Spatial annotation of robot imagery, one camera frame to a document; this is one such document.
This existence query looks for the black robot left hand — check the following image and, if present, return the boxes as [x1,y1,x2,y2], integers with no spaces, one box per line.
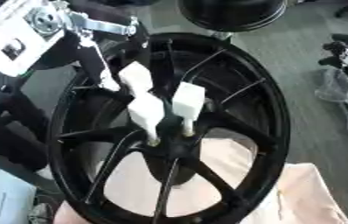
[31,1,153,92]

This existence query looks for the white pin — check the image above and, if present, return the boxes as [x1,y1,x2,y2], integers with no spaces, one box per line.
[125,92,167,147]
[169,81,208,138]
[117,60,156,96]

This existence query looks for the black spoked wheel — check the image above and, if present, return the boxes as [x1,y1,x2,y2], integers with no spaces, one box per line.
[45,31,292,224]

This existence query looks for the pale blue box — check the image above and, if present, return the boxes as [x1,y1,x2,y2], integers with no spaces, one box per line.
[0,157,39,224]

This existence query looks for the clear plastic bag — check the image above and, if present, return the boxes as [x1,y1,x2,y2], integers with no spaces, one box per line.
[313,67,348,141]

